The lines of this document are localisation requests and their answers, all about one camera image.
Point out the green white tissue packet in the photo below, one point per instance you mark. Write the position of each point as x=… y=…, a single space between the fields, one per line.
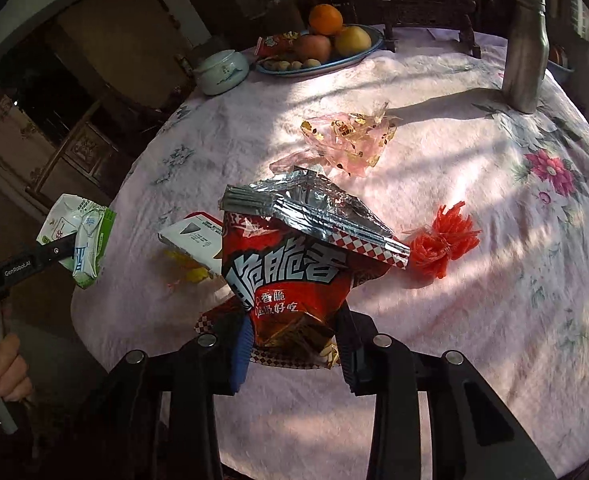
x=92 y=230

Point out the blue bowl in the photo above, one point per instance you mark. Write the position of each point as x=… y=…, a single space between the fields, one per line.
x=560 y=65

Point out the red foil snack bag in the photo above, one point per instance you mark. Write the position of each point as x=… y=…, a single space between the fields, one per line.
x=284 y=270

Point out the pale ceramic lidded jar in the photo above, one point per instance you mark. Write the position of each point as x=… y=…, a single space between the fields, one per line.
x=222 y=72

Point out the small red snack packet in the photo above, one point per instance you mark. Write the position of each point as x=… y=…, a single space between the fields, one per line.
x=274 y=42

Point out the red apple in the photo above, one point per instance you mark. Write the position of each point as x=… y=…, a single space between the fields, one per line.
x=313 y=47

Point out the carved wooden stand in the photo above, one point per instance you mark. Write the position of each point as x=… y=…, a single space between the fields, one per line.
x=424 y=10

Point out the orange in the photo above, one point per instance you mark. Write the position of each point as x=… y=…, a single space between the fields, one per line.
x=325 y=19

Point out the metal bottle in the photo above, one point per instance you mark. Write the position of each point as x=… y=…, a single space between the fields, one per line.
x=524 y=50

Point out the pink plastic wrapper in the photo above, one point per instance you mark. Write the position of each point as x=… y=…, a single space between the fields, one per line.
x=292 y=162

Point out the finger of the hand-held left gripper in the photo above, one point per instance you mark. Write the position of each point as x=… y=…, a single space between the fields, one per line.
x=54 y=252

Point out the red foam fruit net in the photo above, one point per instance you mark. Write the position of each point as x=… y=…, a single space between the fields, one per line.
x=444 y=245

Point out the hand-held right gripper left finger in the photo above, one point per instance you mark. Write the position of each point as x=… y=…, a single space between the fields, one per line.
x=239 y=360

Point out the person's left hand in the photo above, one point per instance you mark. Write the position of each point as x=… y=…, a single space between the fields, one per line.
x=10 y=370

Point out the yellow candy wrapper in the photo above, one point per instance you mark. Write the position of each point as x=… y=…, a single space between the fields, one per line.
x=189 y=267

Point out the dark wooden cabinet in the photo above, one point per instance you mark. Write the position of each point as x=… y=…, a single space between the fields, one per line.
x=114 y=60

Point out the yellow pear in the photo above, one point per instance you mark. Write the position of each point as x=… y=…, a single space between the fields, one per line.
x=353 y=41

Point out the white paper box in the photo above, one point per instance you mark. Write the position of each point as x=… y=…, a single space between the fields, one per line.
x=194 y=237

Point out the cluster of brown nuts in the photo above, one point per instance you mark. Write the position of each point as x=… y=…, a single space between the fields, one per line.
x=289 y=65

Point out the blue rimmed fruit plate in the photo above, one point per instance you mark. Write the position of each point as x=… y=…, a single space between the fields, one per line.
x=359 y=52

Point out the pink floral tablecloth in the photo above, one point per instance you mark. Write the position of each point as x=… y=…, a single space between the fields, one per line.
x=474 y=170

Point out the clear gold patterned wrapper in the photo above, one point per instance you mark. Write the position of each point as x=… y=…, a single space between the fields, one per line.
x=349 y=140

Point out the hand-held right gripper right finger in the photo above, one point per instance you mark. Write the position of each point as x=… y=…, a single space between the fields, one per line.
x=355 y=362

